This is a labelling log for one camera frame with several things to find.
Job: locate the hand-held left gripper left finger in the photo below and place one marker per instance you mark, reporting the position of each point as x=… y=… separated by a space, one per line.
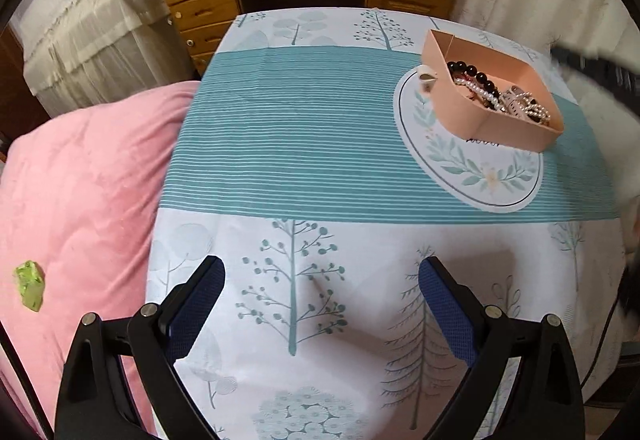
x=195 y=310

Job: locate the pink paper box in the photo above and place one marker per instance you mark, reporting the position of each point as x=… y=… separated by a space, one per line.
x=480 y=129

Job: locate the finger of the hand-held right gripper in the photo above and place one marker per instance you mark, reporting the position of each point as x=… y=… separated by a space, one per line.
x=600 y=67

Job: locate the round leaf print placemat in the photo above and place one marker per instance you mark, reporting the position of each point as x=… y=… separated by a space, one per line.
x=450 y=159

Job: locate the pink blanket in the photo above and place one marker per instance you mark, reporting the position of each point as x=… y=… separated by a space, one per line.
x=85 y=180

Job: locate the white lace cover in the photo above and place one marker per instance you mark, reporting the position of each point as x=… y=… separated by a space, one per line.
x=100 y=19

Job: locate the tree print tablecloth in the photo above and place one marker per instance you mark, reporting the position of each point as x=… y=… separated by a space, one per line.
x=300 y=144

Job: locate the green crumpled wrapper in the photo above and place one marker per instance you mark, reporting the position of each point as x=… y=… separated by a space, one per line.
x=29 y=287

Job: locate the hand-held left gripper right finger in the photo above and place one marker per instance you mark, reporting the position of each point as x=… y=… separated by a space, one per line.
x=447 y=310

